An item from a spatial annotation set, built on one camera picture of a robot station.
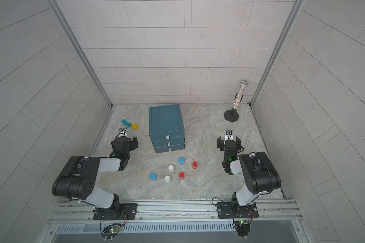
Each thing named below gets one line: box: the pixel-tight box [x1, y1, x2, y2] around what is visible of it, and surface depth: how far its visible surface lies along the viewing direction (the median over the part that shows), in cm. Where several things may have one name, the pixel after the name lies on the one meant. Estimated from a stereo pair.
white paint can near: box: [164, 175, 171, 184], surface depth 81 cm
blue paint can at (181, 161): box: [178, 157, 186, 166], surface depth 89 cm
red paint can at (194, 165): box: [192, 162, 199, 170], surface depth 86 cm
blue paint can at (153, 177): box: [150, 173, 158, 182], surface depth 82 cm
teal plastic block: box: [120, 118, 132, 128], surface depth 108 cm
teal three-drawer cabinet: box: [149, 104, 186, 154], surface depth 83 cm
